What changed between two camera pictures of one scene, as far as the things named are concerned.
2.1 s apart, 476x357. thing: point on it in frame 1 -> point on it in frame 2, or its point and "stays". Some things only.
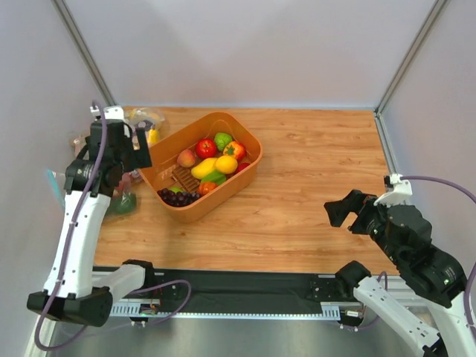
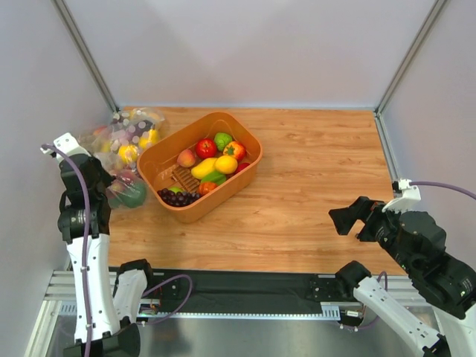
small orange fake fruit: [204, 188] stays
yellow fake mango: [201, 169] stays
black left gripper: [133, 153] -> [108, 182]
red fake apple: [206, 148] stays
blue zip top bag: [58, 181] -> [129, 190]
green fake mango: [217, 177] stays
